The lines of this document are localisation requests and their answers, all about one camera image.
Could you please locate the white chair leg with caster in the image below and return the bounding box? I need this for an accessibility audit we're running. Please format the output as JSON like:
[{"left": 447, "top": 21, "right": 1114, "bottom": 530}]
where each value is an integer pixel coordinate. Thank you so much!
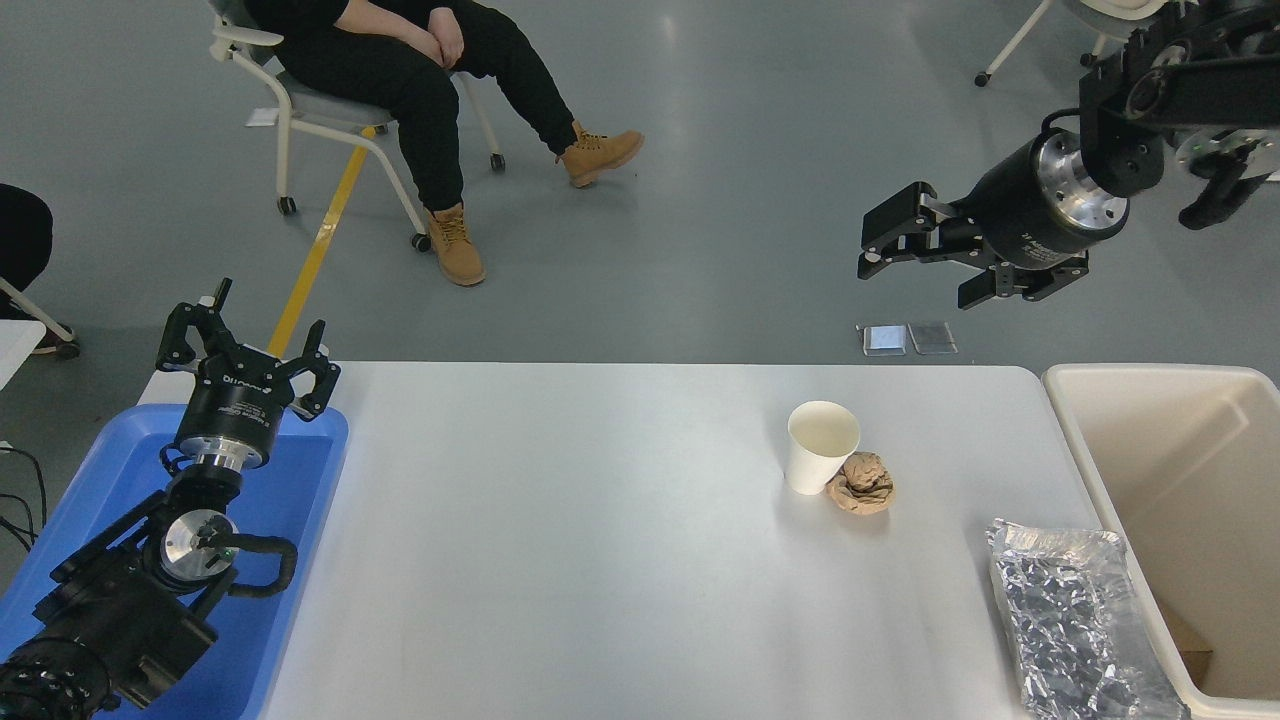
[{"left": 0, "top": 278, "right": 82, "bottom": 360}]

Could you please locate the person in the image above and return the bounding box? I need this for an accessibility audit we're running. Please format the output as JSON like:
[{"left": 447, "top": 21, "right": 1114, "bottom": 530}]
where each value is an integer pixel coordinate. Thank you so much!
[
  {"left": 0, "top": 185, "right": 63, "bottom": 356},
  {"left": 245, "top": 0, "right": 646, "bottom": 288}
]

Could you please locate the large pale plastic bin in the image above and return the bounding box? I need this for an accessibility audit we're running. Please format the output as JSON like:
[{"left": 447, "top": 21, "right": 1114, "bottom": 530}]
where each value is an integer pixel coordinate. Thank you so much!
[{"left": 1042, "top": 363, "right": 1280, "bottom": 720}]

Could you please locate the white paper cup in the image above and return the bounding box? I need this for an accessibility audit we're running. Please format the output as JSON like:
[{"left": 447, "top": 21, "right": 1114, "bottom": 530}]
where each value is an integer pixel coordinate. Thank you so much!
[{"left": 786, "top": 401, "right": 861, "bottom": 496}]

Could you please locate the grey white wheeled chair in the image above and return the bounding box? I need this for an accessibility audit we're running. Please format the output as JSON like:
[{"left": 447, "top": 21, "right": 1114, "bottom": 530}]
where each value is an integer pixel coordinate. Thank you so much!
[
  {"left": 975, "top": 0, "right": 1171, "bottom": 88},
  {"left": 208, "top": 0, "right": 506, "bottom": 251}
]

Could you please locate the crumpled tan paper ball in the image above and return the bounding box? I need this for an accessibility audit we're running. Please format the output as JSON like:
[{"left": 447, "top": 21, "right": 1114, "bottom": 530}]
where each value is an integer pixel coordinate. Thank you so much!
[{"left": 825, "top": 452, "right": 895, "bottom": 516}]

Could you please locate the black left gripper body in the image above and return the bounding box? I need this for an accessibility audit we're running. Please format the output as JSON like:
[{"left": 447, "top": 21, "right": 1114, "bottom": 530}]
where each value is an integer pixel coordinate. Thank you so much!
[{"left": 176, "top": 350, "right": 297, "bottom": 453}]

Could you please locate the blue plastic tray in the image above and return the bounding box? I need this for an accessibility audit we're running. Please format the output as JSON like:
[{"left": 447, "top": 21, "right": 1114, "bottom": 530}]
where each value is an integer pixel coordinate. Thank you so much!
[{"left": 0, "top": 403, "right": 350, "bottom": 720}]

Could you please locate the person's left hand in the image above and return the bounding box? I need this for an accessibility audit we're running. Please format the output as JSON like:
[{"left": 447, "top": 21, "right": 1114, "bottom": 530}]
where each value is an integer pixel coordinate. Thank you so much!
[{"left": 430, "top": 8, "right": 466, "bottom": 63}]

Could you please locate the black cable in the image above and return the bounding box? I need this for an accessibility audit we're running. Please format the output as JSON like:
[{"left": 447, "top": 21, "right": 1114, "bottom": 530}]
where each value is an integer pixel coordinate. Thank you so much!
[{"left": 0, "top": 445, "right": 48, "bottom": 553}]

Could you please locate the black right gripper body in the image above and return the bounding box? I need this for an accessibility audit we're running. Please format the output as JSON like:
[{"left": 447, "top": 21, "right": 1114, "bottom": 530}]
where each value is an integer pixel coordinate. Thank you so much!
[{"left": 958, "top": 138, "right": 1101, "bottom": 273}]

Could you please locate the small white table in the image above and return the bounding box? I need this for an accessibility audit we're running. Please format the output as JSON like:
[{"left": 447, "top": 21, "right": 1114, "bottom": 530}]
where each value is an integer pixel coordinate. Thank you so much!
[{"left": 0, "top": 320, "right": 48, "bottom": 393}]

